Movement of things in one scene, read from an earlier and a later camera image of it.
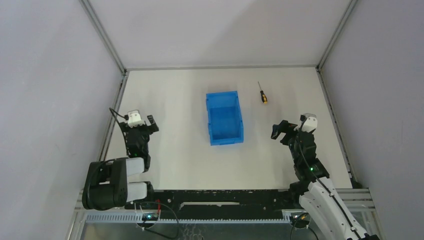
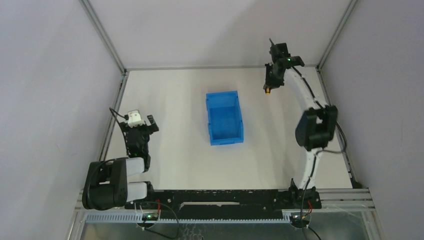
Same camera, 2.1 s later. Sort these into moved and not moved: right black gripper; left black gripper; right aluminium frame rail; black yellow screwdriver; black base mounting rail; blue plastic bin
Moved: black yellow screwdriver; right black gripper
Not moved: left black gripper; blue plastic bin; right aluminium frame rail; black base mounting rail
